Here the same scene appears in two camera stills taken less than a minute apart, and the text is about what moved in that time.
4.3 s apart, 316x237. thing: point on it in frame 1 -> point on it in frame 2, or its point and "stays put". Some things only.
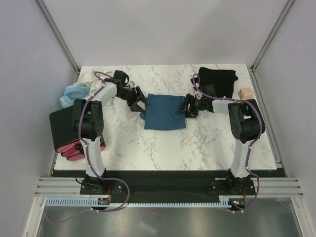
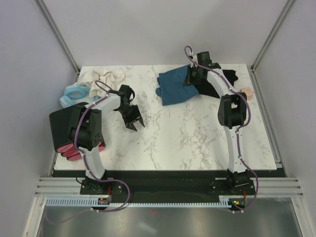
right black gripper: x=190 y=113 -> x=189 y=81
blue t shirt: x=160 y=113 -> x=171 y=88
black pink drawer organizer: x=63 y=136 stays put
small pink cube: x=246 y=93 stays put
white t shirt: x=91 y=79 stays put
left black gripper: x=135 y=107 -> x=137 y=115
